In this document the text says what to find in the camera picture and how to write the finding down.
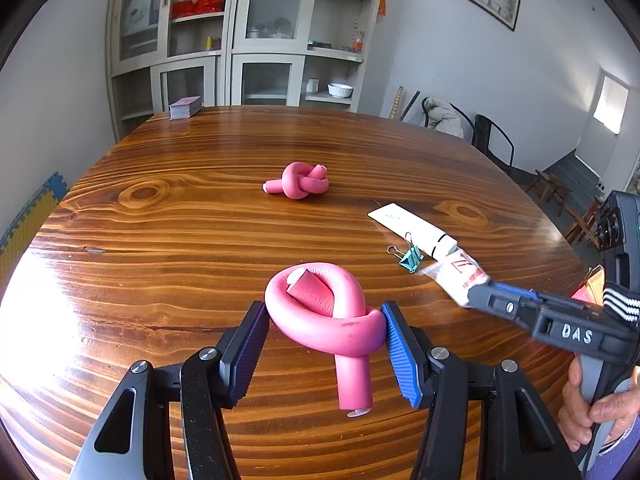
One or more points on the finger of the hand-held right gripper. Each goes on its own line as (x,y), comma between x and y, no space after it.
(505,307)
(520,292)

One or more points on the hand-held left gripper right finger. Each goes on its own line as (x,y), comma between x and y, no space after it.
(400,355)

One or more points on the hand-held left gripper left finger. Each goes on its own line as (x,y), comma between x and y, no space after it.
(245,355)

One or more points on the large orange toy block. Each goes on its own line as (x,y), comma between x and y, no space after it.
(595,285)

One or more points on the plastic-wrapped white tissue pack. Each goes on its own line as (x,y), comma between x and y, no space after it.
(460,275)

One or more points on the pink looped foam tube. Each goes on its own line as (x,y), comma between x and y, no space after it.
(320,330)

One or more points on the white cream tube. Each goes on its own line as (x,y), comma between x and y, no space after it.
(410,225)

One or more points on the pink tightly knotted foam tube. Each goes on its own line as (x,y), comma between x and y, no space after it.
(300,182)

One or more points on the person's right hand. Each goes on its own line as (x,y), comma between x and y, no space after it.
(575,410)

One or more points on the teal binder clip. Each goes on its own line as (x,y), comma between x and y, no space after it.
(411,259)

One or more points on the wooden bench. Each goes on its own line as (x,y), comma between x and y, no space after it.
(585,220)

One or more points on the wooden stool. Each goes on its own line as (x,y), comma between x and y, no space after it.
(547,180)

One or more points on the black metal chair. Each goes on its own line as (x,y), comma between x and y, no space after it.
(425,110)
(487,132)

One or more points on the white padded jacket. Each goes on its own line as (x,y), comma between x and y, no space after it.
(445,117)

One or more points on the bright door window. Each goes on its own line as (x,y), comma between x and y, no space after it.
(612,102)

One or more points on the black stick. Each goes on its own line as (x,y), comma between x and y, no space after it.
(410,106)

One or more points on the beaded wooden stick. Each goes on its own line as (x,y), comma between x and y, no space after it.
(396,102)

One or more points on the blue yellow foam mat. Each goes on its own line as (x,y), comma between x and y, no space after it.
(30,220)

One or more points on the white bowl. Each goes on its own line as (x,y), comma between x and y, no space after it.
(341,90)

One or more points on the white mug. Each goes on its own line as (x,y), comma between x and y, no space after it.
(313,86)

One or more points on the orange drink bottle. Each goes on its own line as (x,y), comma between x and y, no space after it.
(358,42)

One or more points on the grey glass-door cabinet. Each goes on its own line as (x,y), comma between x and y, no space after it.
(270,0)
(140,75)

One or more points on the yellow jar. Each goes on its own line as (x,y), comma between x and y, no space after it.
(209,43)

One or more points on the dark tray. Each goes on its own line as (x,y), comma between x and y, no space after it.
(325,45)

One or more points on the orange hanging bag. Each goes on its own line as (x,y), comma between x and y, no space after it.
(382,5)

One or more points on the teaware set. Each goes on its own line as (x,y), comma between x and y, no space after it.
(270,31)

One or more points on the red packets on shelf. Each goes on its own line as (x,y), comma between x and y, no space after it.
(197,6)

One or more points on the white carton in cabinet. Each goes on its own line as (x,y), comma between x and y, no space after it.
(142,15)

